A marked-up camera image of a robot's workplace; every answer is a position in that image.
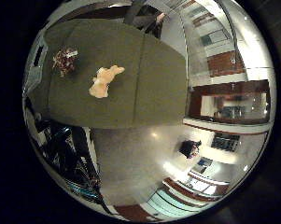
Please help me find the cream plush toy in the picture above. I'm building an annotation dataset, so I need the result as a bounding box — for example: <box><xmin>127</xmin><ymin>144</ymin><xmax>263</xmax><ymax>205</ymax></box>
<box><xmin>88</xmin><ymin>64</ymin><xmax>126</xmax><ymax>99</ymax></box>

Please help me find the black office chair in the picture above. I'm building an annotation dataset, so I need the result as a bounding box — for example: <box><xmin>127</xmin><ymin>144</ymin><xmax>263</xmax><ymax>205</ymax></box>
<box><xmin>178</xmin><ymin>139</ymin><xmax>203</xmax><ymax>160</ymax></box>

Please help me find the black equipment stand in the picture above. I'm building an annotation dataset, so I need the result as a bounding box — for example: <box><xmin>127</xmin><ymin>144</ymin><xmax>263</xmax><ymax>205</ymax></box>
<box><xmin>23</xmin><ymin>98</ymin><xmax>114</xmax><ymax>216</ymax></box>

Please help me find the wood-framed window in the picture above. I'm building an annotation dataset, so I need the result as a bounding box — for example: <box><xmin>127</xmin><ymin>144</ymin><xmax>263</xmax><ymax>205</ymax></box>
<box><xmin>188</xmin><ymin>79</ymin><xmax>272</xmax><ymax>125</ymax></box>

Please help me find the brown spotted plush toy with tag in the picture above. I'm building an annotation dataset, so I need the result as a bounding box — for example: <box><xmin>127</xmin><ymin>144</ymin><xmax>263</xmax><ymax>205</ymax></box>
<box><xmin>51</xmin><ymin>47</ymin><xmax>79</xmax><ymax>78</ymax></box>

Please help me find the person in dark clothes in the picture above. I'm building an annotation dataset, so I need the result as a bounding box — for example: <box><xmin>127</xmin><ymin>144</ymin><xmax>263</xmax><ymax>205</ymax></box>
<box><xmin>123</xmin><ymin>0</ymin><xmax>166</xmax><ymax>39</ymax></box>

